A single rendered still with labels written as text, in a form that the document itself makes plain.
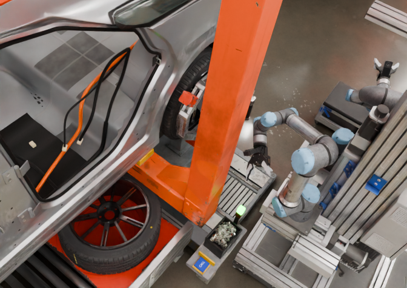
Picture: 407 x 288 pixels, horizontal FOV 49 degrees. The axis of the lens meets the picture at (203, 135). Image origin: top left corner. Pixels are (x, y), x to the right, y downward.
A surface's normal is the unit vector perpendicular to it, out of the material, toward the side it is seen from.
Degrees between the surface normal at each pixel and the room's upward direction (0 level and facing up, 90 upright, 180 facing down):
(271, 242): 0
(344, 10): 0
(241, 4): 90
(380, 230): 90
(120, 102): 6
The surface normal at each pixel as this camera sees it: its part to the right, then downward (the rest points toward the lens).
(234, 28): -0.60, 0.58
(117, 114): 0.02, -0.49
